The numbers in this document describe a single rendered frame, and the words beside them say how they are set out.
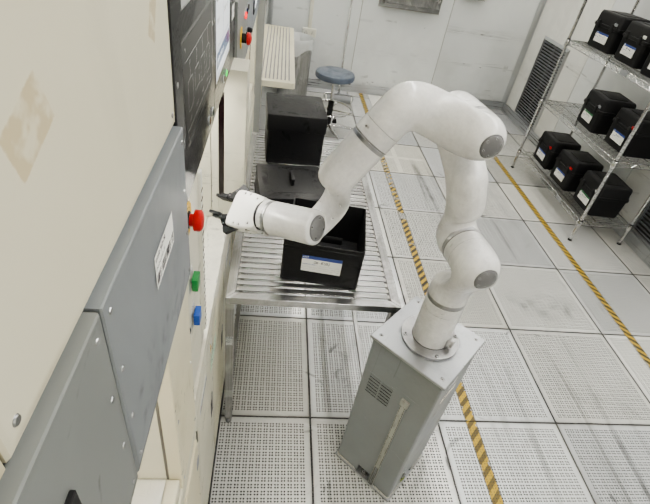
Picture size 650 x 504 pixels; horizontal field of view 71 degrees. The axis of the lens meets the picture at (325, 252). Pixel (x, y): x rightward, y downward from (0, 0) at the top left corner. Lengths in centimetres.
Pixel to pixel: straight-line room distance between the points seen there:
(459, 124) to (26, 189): 82
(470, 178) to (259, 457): 144
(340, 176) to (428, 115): 22
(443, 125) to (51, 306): 81
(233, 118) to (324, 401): 134
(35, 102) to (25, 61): 2
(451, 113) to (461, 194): 23
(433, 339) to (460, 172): 57
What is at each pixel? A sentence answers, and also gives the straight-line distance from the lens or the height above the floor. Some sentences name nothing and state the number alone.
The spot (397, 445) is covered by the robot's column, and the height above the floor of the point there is 35.
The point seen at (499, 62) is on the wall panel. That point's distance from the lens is 621.
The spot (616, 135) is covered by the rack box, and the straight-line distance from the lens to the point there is 399.
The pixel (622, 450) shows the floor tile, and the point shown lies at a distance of 272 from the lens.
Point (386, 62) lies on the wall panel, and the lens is 582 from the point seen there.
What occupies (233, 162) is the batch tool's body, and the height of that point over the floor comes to 110.
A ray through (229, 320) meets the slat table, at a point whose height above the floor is 65.
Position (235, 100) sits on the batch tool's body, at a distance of 149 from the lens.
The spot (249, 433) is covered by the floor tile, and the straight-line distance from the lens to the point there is 212.
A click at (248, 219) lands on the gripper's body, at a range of 114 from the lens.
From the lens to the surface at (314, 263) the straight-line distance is 155.
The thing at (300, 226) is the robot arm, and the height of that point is 125.
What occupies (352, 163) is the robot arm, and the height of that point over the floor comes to 141.
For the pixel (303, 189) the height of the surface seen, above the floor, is 86.
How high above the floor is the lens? 185
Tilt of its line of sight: 38 degrees down
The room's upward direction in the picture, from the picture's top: 10 degrees clockwise
